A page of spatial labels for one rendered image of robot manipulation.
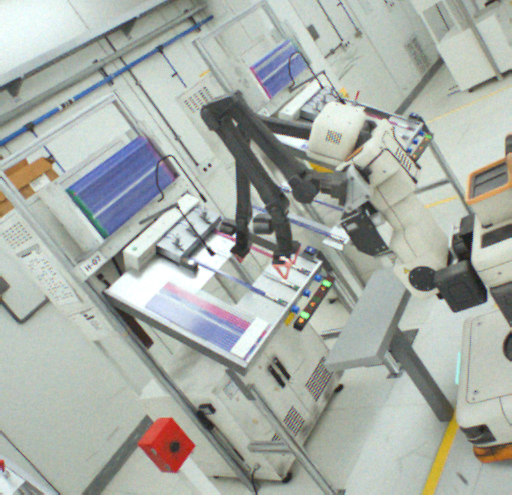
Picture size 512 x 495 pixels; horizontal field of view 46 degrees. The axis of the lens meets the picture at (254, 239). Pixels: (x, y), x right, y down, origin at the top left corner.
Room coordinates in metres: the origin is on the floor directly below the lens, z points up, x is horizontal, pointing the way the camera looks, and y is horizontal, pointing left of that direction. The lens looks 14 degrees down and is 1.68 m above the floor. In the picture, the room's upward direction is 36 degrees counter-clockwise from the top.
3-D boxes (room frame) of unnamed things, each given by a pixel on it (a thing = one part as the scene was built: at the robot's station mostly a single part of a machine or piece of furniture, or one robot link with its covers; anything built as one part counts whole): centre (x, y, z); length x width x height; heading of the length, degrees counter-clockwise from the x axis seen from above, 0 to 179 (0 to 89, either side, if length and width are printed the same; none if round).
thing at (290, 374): (2.90, 0.49, 0.31); 0.70 x 0.65 x 0.62; 132
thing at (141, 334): (2.72, 0.69, 1.03); 0.06 x 0.01 x 0.35; 132
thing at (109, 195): (2.85, 0.37, 1.52); 0.51 x 0.13 x 0.27; 132
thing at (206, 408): (2.50, 0.65, 0.34); 0.13 x 0.07 x 0.42; 42
